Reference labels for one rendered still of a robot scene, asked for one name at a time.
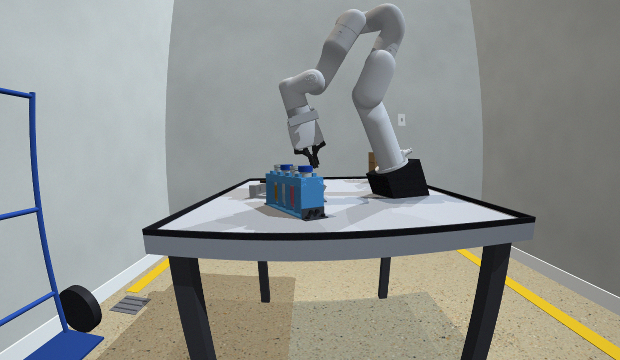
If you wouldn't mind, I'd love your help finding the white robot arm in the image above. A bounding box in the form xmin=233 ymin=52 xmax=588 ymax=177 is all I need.
xmin=279 ymin=3 xmax=413 ymax=174

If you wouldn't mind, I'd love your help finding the black table edge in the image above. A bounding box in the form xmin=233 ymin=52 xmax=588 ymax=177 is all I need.
xmin=142 ymin=178 xmax=536 ymax=241

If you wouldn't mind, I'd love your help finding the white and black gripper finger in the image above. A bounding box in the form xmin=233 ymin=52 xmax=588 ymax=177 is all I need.
xmin=294 ymin=148 xmax=316 ymax=169
xmin=312 ymin=141 xmax=326 ymax=168

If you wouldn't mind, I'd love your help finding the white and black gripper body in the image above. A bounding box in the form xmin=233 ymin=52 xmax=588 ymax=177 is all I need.
xmin=287 ymin=120 xmax=324 ymax=150

